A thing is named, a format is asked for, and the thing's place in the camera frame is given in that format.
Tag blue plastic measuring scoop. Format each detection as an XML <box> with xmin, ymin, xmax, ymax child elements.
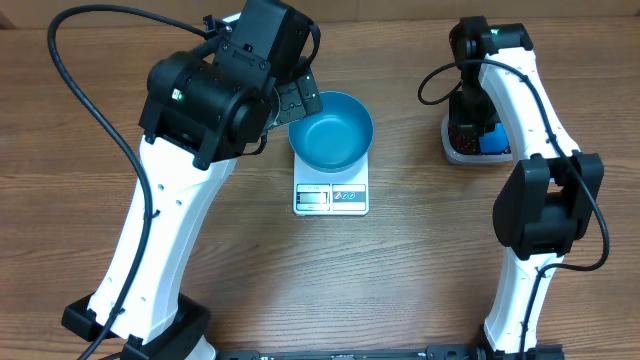
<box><xmin>479</xmin><ymin>123</ymin><xmax>509</xmax><ymax>155</ymax></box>

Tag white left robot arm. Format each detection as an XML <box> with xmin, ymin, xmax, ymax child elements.
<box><xmin>61</xmin><ymin>1</ymin><xmax>322</xmax><ymax>359</ymax></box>

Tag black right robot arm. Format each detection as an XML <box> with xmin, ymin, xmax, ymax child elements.
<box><xmin>441</xmin><ymin>16</ymin><xmax>604</xmax><ymax>359</ymax></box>

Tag teal metal bowl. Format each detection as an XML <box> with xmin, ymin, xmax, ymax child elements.
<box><xmin>288</xmin><ymin>91</ymin><xmax>375</xmax><ymax>173</ymax></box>

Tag white digital kitchen scale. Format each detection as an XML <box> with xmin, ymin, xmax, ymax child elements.
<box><xmin>293</xmin><ymin>155</ymin><xmax>370</xmax><ymax>216</ymax></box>

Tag red beans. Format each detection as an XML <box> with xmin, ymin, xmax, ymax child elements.
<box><xmin>448</xmin><ymin>126</ymin><xmax>482</xmax><ymax>155</ymax></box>

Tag clear plastic container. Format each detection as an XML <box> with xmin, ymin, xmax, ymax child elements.
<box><xmin>441</xmin><ymin>115</ymin><xmax>513</xmax><ymax>166</ymax></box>

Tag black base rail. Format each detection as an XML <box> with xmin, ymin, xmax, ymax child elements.
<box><xmin>216</xmin><ymin>344</ymin><xmax>565</xmax><ymax>360</ymax></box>

